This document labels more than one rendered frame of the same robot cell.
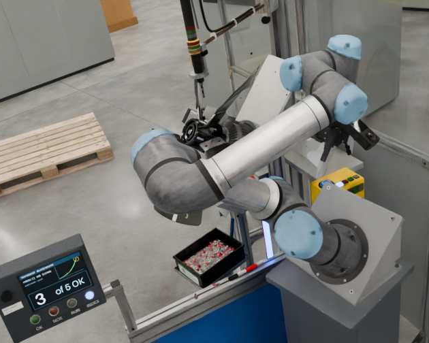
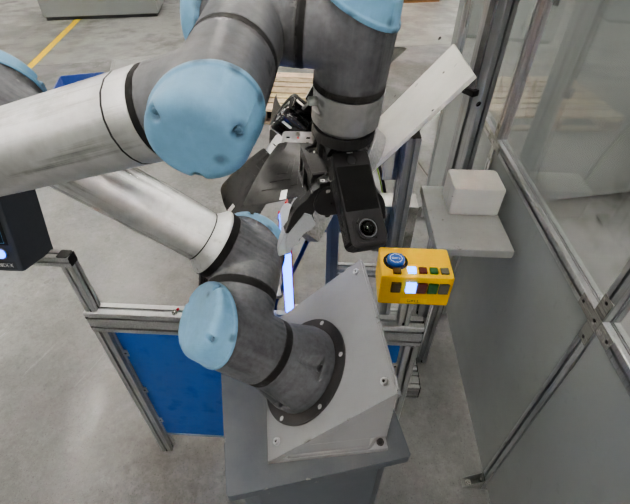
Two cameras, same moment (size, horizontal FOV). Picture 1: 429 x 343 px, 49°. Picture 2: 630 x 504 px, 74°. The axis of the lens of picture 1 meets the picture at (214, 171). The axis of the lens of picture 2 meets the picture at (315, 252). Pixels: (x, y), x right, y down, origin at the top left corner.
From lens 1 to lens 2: 84 cm
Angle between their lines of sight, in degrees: 22
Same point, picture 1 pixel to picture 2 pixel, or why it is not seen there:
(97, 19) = not seen: outside the picture
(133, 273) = not seen: hidden behind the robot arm
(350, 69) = (347, 50)
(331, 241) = (255, 363)
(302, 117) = (76, 108)
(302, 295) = (228, 397)
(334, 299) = (256, 432)
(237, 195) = (128, 220)
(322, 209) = (330, 298)
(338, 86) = (184, 57)
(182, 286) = not seen: hidden behind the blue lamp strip
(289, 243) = (184, 331)
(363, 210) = (365, 337)
